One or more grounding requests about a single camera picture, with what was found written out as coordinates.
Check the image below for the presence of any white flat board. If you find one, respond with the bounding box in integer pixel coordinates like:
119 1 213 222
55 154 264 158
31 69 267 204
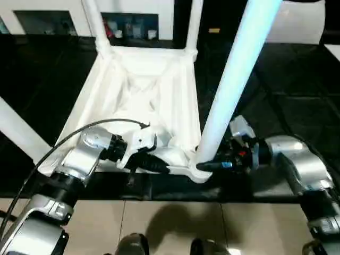
323 43 340 62

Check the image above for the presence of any black quilted mat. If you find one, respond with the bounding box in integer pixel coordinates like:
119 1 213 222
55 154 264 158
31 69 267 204
0 33 340 204

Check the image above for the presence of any white plastic table top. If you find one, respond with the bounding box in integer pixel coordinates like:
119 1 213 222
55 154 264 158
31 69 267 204
33 45 214 184

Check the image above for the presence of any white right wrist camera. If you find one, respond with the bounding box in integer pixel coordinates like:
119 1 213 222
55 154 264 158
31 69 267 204
229 115 260 171

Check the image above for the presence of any black left camera cable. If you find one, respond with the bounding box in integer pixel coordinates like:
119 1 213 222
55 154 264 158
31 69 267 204
0 118 151 234

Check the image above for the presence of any black cabinet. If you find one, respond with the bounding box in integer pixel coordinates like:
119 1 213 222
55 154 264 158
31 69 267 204
198 0 340 46

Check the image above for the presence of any white sideboard with glass doors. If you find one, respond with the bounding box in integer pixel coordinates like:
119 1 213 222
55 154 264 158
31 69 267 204
0 0 194 41

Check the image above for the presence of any pale panel with holes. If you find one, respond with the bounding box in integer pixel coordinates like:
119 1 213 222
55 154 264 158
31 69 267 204
263 0 327 45

